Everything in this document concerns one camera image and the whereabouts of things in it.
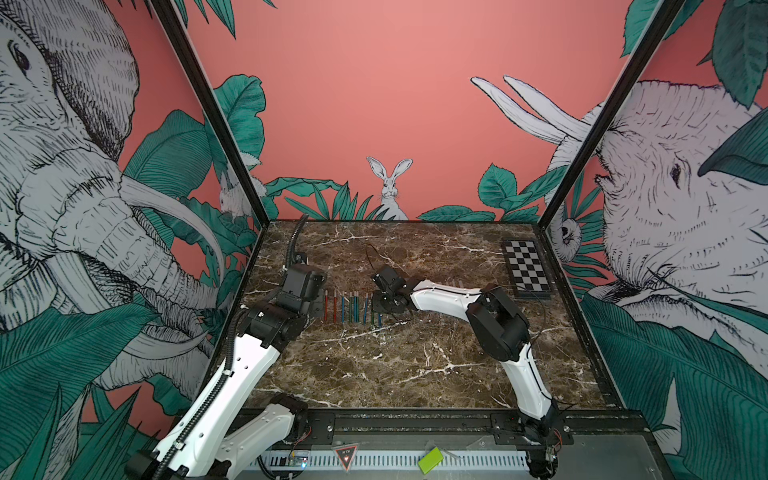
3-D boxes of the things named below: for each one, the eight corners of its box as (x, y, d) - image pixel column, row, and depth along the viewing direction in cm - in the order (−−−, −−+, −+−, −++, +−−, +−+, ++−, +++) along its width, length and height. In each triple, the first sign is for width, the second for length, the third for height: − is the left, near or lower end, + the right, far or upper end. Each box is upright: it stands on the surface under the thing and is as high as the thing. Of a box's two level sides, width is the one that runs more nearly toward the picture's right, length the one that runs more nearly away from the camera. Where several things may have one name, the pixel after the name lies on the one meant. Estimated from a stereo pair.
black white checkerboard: (516, 299, 101) (520, 293, 98) (499, 246, 117) (502, 239, 114) (552, 299, 101) (557, 293, 98) (531, 246, 117) (535, 239, 114)
